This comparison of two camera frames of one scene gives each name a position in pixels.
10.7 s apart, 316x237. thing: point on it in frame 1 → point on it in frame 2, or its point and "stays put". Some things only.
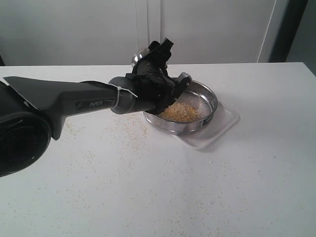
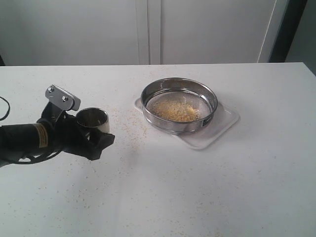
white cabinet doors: [107, 32] stays put
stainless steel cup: [139, 55] → [94, 117]
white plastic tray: [224, 119] stays put
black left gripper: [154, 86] → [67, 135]
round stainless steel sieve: [193, 111] stays put
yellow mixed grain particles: [180, 111] stays put
